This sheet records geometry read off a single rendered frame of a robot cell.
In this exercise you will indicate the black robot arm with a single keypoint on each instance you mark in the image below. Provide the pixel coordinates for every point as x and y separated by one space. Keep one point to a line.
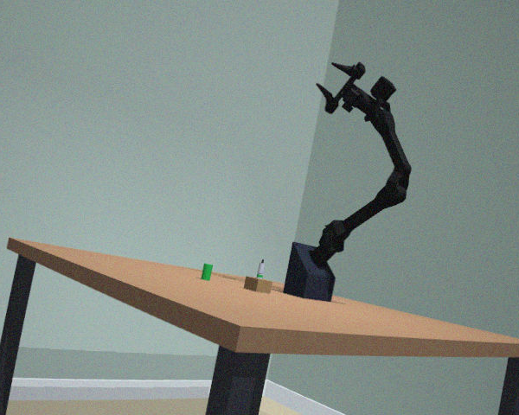
395 190

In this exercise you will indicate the tan wooden block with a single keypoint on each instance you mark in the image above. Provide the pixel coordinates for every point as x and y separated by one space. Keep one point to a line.
258 285

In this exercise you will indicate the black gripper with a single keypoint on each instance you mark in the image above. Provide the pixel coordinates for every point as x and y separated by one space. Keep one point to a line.
356 71

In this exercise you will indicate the green cylinder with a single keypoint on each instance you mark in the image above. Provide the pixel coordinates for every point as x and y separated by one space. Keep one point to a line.
206 272

